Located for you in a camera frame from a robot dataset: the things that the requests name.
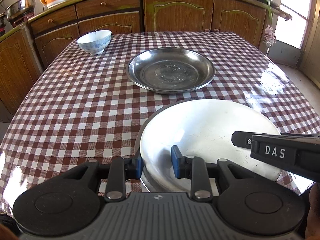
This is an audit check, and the white ceramic bowl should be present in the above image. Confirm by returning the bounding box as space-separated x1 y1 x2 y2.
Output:
135 99 281 192

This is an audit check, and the deep steel bowl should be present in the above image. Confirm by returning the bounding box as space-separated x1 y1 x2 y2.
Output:
133 99 213 194

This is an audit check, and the medium steel plate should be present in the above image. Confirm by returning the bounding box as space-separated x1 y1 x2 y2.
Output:
126 47 216 94

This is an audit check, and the blue patterned small bowl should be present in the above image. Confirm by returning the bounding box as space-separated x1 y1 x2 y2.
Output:
76 30 112 55

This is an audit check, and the person's right hand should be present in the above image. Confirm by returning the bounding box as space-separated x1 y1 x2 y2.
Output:
305 183 320 239

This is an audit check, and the red white checkered tablecloth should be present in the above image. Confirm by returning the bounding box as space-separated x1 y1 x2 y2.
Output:
1 32 319 214

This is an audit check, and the pink cloth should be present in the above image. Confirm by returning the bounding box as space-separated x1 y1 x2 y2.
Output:
263 25 277 47

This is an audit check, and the brown wooden cabinet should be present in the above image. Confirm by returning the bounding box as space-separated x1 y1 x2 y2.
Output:
1 0 291 122

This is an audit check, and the steel pot with lid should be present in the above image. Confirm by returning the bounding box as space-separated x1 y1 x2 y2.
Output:
4 0 35 21

